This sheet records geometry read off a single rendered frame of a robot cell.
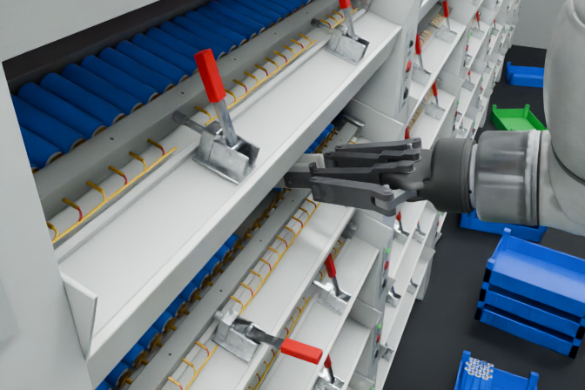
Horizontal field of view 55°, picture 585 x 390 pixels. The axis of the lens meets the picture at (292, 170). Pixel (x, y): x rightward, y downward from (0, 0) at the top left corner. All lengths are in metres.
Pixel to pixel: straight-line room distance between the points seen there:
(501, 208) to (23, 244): 0.41
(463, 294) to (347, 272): 1.16
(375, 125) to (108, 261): 0.57
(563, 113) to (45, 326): 0.33
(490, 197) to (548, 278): 1.39
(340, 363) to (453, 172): 0.55
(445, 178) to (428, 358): 1.29
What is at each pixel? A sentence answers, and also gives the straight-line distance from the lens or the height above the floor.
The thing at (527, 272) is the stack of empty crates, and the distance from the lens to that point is 1.92.
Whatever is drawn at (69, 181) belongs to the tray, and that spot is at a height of 1.16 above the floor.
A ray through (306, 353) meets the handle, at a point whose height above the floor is 0.96.
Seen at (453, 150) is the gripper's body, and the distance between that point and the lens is 0.56.
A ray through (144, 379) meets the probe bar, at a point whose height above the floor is 0.97.
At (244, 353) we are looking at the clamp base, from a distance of 0.53.
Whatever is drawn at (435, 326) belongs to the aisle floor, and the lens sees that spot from 1.89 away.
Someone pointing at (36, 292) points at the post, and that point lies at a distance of 0.26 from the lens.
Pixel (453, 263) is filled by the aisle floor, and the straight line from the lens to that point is 2.14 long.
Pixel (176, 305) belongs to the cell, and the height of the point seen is 0.97.
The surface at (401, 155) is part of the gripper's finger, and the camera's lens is 0.60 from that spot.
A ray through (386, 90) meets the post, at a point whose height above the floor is 1.02.
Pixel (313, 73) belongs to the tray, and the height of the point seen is 1.13.
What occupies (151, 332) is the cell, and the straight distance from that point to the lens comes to 0.51.
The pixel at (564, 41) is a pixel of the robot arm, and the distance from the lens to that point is 0.39.
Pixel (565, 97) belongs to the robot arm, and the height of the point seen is 1.19.
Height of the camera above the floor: 1.33
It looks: 31 degrees down
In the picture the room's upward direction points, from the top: straight up
